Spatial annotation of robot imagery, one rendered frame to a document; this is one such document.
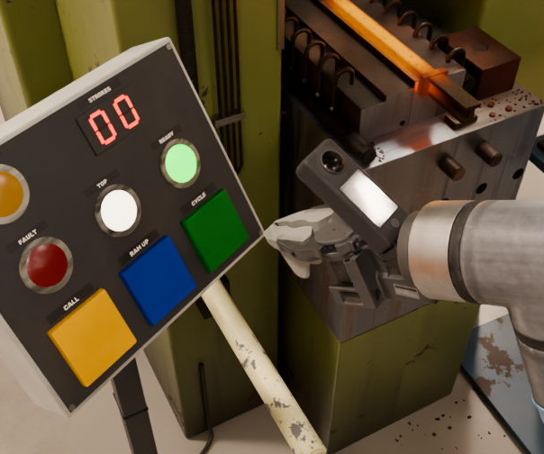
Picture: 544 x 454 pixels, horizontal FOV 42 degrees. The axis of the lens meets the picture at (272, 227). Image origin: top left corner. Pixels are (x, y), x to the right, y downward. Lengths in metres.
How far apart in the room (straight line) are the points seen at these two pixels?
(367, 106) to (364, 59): 0.12
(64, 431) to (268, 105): 1.06
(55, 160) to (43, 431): 1.26
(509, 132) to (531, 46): 0.31
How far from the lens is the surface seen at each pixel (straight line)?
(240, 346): 1.22
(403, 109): 1.17
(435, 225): 0.62
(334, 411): 1.65
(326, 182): 0.66
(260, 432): 1.86
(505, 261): 0.58
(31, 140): 0.75
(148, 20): 1.04
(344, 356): 1.48
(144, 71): 0.83
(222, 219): 0.87
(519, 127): 1.30
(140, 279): 0.81
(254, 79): 1.16
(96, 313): 0.78
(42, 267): 0.75
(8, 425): 1.98
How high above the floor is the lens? 1.63
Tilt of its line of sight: 45 degrees down
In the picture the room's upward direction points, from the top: straight up
